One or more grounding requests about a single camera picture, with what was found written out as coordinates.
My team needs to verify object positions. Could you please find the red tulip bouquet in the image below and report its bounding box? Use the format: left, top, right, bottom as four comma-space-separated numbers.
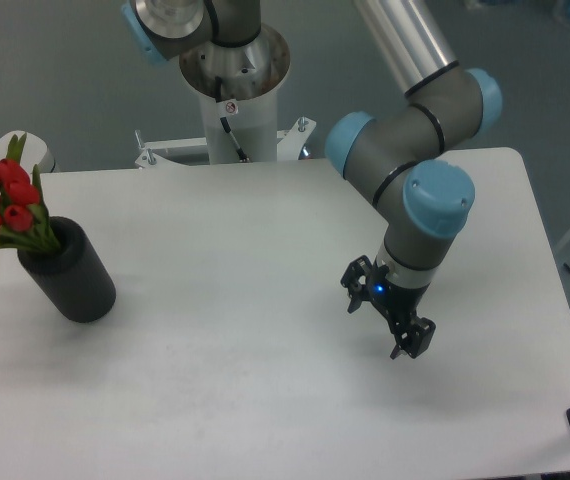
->
0, 133, 62, 257

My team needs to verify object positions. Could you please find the black ribbed cylindrical vase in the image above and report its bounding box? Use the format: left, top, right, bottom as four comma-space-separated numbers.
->
17, 217, 116, 323

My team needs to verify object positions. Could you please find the white pedestal base bracket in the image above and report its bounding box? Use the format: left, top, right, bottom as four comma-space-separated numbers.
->
134, 116, 317, 169

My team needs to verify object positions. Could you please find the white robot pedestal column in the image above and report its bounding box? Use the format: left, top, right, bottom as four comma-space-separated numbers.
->
179, 24, 290, 160

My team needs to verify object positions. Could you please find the white side table corner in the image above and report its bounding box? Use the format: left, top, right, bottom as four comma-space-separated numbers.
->
0, 130, 61, 175

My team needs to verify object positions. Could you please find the black cable on pedestal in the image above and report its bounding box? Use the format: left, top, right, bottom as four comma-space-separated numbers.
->
213, 75, 251, 164

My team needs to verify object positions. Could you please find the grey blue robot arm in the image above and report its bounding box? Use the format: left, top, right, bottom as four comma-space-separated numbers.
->
121, 1, 502, 357

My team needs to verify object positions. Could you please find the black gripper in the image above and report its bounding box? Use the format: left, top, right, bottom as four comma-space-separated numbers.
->
340, 256, 436, 360

